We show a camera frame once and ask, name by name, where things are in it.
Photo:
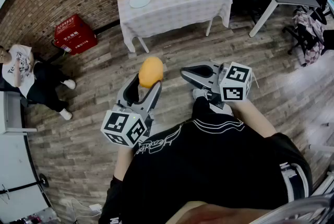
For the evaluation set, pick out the person's left forearm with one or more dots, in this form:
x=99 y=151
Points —
x=125 y=163

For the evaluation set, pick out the person's black printed shirt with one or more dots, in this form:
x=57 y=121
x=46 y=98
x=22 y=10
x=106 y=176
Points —
x=208 y=165

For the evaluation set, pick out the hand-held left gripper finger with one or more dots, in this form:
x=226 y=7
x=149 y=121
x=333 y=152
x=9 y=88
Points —
x=120 y=96
x=154 y=97

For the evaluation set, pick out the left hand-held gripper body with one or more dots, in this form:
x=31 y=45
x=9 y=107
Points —
x=122 y=126

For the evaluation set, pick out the white bench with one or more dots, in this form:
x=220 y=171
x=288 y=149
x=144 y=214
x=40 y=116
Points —
x=11 y=113

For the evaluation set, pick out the beige checked flower tablecloth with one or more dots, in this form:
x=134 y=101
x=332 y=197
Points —
x=172 y=1

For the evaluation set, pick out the person's white shoe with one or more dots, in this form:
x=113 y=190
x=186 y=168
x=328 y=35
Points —
x=199 y=93

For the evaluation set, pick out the checked cloth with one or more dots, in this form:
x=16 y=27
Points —
x=313 y=42

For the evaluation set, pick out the red box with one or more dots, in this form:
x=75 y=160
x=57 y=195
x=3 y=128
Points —
x=75 y=35

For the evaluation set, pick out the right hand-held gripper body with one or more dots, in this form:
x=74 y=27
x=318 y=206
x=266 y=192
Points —
x=235 y=82

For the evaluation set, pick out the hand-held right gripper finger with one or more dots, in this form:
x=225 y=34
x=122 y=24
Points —
x=198 y=82
x=198 y=64

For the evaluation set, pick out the black chair with draped cloth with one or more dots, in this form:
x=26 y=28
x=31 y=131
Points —
x=302 y=35

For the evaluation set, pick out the white plate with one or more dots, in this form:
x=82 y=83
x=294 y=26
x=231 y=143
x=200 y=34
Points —
x=140 y=0

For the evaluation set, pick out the white-legged dining table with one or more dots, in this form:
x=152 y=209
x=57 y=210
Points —
x=143 y=45

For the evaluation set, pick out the white board on casters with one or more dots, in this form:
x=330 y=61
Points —
x=15 y=170

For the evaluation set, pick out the person's black trouser leg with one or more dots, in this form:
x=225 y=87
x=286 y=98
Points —
x=200 y=109

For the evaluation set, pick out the person's right forearm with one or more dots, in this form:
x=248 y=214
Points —
x=257 y=118

